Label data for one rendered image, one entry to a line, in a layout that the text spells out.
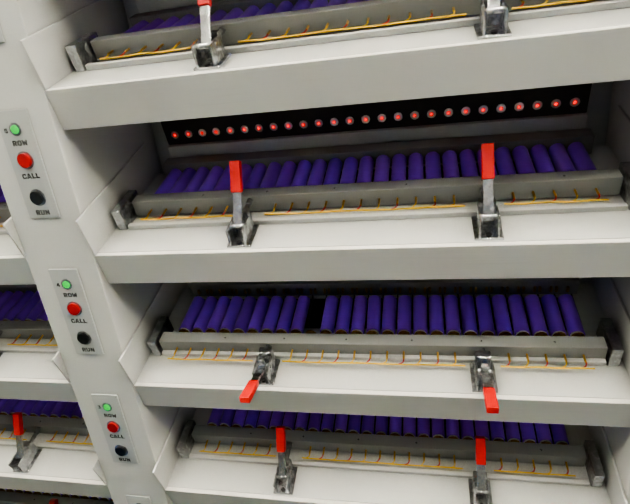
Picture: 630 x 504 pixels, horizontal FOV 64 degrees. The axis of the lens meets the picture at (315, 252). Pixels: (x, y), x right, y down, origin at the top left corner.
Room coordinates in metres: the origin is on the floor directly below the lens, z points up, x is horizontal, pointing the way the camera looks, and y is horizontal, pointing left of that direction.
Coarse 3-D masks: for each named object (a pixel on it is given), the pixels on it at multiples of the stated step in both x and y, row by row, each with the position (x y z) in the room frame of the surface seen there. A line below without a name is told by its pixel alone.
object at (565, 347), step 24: (168, 336) 0.60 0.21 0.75; (192, 336) 0.60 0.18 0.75; (216, 336) 0.59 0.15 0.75; (240, 336) 0.58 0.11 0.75; (264, 336) 0.57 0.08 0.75; (288, 336) 0.57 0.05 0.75; (312, 336) 0.56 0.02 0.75; (336, 336) 0.55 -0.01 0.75; (360, 336) 0.55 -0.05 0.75; (384, 336) 0.54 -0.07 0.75; (408, 336) 0.53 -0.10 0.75; (432, 336) 0.53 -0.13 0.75; (456, 336) 0.52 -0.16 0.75; (480, 336) 0.51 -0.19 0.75; (504, 336) 0.51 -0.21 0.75; (528, 336) 0.50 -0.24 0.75; (552, 336) 0.50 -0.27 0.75; (576, 336) 0.49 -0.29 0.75; (216, 360) 0.57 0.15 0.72; (240, 360) 0.56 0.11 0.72; (288, 360) 0.54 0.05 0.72; (336, 360) 0.53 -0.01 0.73; (528, 360) 0.48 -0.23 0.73
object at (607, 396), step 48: (144, 336) 0.60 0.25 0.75; (624, 336) 0.48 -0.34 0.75; (144, 384) 0.56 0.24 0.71; (192, 384) 0.54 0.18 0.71; (240, 384) 0.53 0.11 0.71; (288, 384) 0.52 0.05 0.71; (336, 384) 0.51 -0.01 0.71; (384, 384) 0.49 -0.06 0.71; (432, 384) 0.48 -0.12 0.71; (528, 384) 0.46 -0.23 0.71; (576, 384) 0.45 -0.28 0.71; (624, 384) 0.44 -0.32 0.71
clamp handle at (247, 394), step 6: (258, 360) 0.53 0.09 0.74; (258, 366) 0.53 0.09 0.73; (264, 366) 0.53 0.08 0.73; (258, 372) 0.52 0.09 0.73; (252, 378) 0.50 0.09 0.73; (258, 378) 0.50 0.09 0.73; (246, 384) 0.49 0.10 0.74; (252, 384) 0.49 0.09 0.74; (258, 384) 0.49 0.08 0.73; (246, 390) 0.48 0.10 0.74; (252, 390) 0.48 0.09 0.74; (240, 396) 0.47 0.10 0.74; (246, 396) 0.46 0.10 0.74; (252, 396) 0.47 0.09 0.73; (240, 402) 0.46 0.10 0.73; (246, 402) 0.46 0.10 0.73
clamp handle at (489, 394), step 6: (486, 366) 0.46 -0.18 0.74; (480, 372) 0.47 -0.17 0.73; (486, 372) 0.47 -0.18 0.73; (486, 378) 0.45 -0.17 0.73; (486, 384) 0.44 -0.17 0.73; (486, 390) 0.43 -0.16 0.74; (492, 390) 0.43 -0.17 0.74; (486, 396) 0.42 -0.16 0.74; (492, 396) 0.42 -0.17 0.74; (486, 402) 0.41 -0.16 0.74; (492, 402) 0.41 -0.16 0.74; (486, 408) 0.40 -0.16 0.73; (492, 408) 0.40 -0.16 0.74; (498, 408) 0.40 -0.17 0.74
